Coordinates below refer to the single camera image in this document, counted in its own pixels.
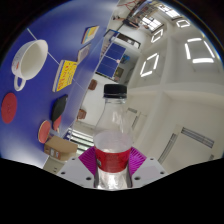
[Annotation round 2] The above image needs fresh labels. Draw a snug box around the ceiling air conditioner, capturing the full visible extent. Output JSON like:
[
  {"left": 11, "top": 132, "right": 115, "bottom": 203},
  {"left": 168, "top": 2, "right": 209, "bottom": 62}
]
[{"left": 127, "top": 106, "right": 148, "bottom": 134}]

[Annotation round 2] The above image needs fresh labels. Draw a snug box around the tall dark-framed window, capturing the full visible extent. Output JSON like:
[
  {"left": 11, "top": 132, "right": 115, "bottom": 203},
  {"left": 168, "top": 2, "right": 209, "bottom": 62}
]
[{"left": 64, "top": 127, "right": 96, "bottom": 156}]

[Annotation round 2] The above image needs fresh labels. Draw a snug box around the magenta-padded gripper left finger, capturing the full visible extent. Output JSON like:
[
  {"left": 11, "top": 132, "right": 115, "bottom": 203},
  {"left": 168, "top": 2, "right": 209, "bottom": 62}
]
[{"left": 56, "top": 147, "right": 100, "bottom": 188}]

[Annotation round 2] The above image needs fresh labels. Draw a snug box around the clear bottle with red label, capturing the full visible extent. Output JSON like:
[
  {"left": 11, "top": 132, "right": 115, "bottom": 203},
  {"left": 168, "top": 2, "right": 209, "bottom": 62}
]
[{"left": 93, "top": 83, "right": 134, "bottom": 190}]

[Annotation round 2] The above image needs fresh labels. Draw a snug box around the white mug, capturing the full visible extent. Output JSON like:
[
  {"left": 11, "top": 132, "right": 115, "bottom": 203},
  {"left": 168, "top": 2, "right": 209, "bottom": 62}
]
[{"left": 11, "top": 39, "right": 49, "bottom": 92}]

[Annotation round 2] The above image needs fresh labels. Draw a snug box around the brown cardboard box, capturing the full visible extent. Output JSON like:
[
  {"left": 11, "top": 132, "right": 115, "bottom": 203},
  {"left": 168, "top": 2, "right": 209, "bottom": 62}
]
[{"left": 43, "top": 134, "right": 79, "bottom": 163}]

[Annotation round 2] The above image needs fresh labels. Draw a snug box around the brown chair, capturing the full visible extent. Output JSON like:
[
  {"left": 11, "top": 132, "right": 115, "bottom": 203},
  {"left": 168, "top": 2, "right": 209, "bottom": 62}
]
[
  {"left": 87, "top": 79, "right": 98, "bottom": 91},
  {"left": 76, "top": 108, "right": 88, "bottom": 121}
]

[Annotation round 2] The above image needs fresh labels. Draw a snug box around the grey book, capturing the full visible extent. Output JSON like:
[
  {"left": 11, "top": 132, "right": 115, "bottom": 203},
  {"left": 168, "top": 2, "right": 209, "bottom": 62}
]
[{"left": 77, "top": 43, "right": 92, "bottom": 64}]

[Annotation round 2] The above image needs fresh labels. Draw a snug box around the long ceiling strip fixture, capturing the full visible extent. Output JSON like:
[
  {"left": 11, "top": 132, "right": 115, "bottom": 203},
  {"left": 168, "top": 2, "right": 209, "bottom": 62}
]
[{"left": 157, "top": 126, "right": 215, "bottom": 164}]

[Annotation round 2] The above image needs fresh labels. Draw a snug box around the red table tennis paddle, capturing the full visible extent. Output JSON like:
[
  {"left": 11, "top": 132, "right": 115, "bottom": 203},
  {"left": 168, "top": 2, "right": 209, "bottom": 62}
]
[
  {"left": 52, "top": 114, "right": 63, "bottom": 132},
  {"left": 37, "top": 119, "right": 53, "bottom": 145}
]

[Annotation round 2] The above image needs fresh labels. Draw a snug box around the folded blue table tennis table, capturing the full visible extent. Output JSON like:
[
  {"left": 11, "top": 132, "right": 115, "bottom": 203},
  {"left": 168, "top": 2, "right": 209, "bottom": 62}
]
[{"left": 95, "top": 42, "right": 128, "bottom": 78}]

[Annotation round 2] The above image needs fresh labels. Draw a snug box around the flat round red coaster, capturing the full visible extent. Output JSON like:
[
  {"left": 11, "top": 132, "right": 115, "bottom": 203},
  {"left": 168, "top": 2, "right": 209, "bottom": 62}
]
[{"left": 0, "top": 92, "right": 18, "bottom": 125}]

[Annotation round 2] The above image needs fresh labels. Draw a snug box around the group of ceiling lights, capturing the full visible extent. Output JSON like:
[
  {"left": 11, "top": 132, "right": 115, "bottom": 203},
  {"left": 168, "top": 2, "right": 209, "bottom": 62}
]
[{"left": 139, "top": 18, "right": 216, "bottom": 78}]

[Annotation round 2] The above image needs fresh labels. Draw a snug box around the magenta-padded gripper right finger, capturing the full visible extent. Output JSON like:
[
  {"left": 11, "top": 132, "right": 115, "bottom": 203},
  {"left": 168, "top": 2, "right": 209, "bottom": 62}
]
[{"left": 125, "top": 147, "right": 167, "bottom": 188}]

